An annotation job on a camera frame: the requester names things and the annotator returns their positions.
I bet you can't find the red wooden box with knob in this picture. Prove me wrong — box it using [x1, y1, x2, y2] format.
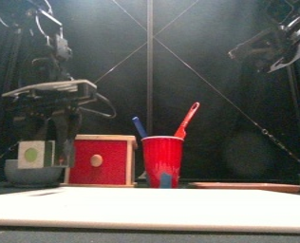
[63, 134, 138, 189]

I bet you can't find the blue utensil handle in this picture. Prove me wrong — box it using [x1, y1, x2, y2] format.
[131, 116, 149, 140]

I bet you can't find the white cutting board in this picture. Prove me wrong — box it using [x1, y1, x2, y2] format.
[0, 186, 300, 235]

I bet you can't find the brown wooden tray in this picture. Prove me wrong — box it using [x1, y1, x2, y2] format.
[188, 181, 300, 195]

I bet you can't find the blue tape strip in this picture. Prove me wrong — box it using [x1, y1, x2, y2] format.
[160, 172, 173, 190]

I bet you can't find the grey bowl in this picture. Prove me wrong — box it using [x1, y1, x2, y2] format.
[3, 159, 66, 187]

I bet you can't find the vertical metal frame pole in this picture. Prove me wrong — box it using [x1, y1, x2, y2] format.
[146, 0, 154, 137]

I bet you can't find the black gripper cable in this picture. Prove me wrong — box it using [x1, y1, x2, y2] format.
[77, 92, 118, 120]

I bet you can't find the diagonal brace cable with turnbuckle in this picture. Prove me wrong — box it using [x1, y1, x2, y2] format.
[111, 0, 300, 173]

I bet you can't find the toy sushi roll green centre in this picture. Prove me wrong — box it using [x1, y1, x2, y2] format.
[17, 140, 58, 170]

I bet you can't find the red plastic cup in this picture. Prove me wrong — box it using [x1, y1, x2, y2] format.
[139, 136, 186, 190]

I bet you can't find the red utensil handle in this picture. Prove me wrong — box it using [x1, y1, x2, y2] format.
[173, 102, 201, 140]

